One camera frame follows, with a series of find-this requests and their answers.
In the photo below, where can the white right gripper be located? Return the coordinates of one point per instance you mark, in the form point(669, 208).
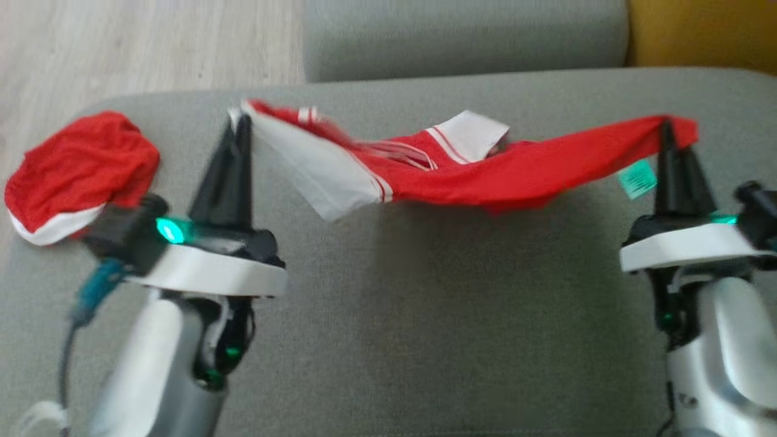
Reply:
point(686, 246)

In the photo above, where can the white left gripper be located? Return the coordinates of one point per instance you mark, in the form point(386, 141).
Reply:
point(212, 270)

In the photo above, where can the red shorts white band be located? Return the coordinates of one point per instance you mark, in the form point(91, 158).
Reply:
point(79, 170)

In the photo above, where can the red jersey number 23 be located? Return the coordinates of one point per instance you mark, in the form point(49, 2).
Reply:
point(516, 176)

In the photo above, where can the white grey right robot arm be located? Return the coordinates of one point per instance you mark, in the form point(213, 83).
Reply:
point(728, 364)

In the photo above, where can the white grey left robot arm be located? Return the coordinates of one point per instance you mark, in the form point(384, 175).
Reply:
point(152, 364)

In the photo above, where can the yellow sofa backrest cushion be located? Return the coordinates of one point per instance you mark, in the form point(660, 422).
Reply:
point(704, 30)

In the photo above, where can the large grey sofa ottoman cushion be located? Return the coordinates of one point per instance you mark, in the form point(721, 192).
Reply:
point(425, 303)

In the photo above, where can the grey sofa seat cushion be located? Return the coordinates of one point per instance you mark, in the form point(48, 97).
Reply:
point(461, 36)

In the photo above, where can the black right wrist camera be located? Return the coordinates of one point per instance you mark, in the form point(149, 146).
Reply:
point(759, 212)

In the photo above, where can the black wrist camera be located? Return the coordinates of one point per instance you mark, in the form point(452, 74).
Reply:
point(759, 212)
point(121, 233)

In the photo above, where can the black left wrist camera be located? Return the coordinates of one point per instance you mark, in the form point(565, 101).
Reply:
point(121, 233)

